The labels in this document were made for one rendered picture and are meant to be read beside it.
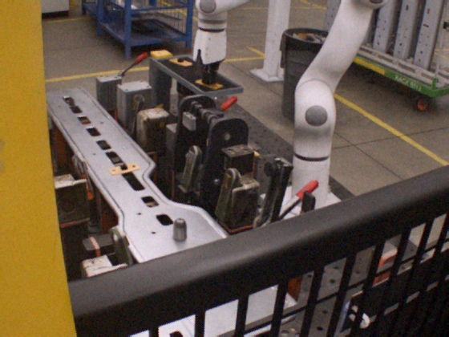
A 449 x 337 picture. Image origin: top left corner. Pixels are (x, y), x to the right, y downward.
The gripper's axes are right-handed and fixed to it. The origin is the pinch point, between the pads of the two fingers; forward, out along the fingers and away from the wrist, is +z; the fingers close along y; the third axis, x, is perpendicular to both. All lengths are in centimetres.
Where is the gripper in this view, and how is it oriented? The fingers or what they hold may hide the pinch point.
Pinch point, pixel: (209, 76)
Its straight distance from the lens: 159.8
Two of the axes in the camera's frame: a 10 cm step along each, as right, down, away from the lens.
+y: -6.5, 3.3, -6.9
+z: -0.6, 8.8, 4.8
